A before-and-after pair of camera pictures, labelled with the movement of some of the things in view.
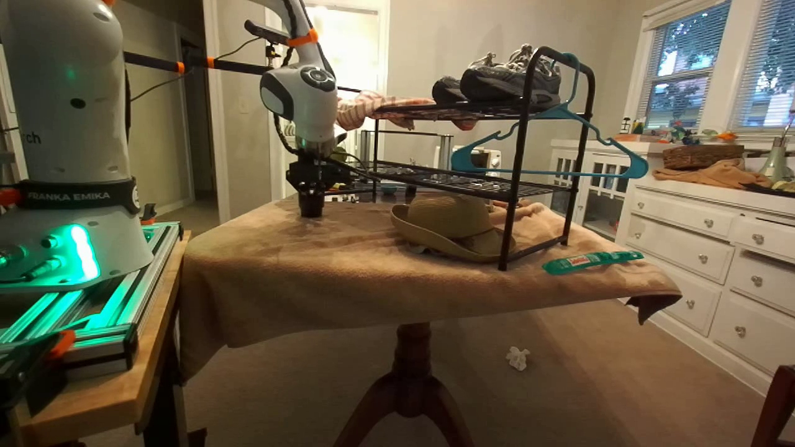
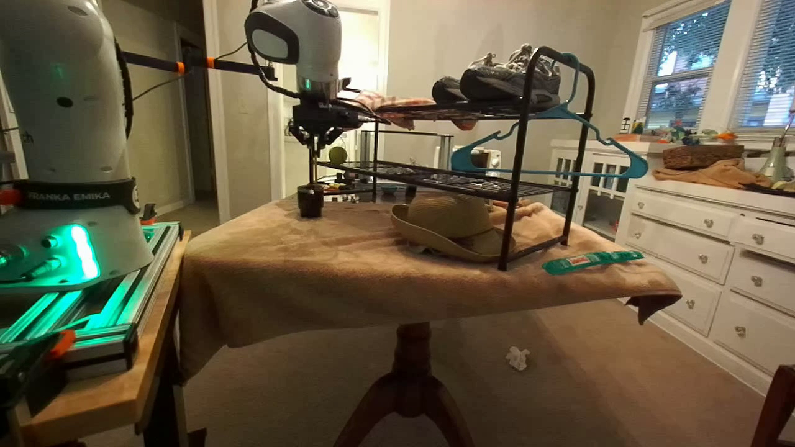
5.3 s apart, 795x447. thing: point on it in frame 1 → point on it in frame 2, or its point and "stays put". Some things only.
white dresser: x=732 y=257 stays put
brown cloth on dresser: x=727 y=173 stays put
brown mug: x=312 y=201 stays put
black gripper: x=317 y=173 → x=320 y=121
